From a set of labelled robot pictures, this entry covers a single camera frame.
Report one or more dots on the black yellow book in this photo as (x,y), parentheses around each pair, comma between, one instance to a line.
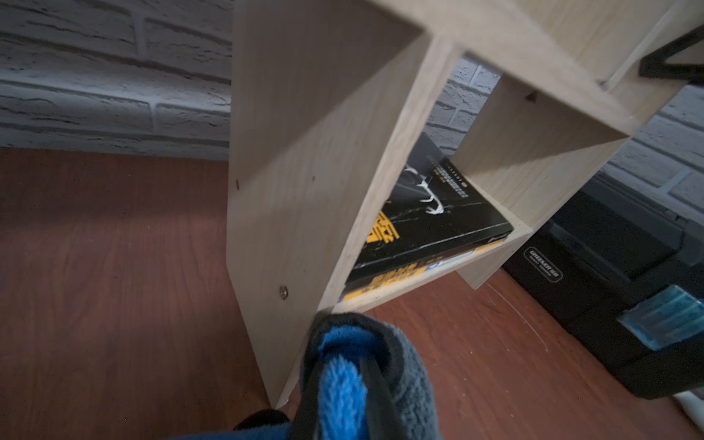
(433,214)

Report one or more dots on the blue and grey cloth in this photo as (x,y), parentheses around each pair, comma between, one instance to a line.
(360,379)

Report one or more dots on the white pvc pipe fitting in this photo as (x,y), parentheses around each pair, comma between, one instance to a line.
(692,406)

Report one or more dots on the light wooden bookshelf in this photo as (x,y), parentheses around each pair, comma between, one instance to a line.
(329,98)

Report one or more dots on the black toolbox grey latches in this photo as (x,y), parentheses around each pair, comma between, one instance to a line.
(624,276)

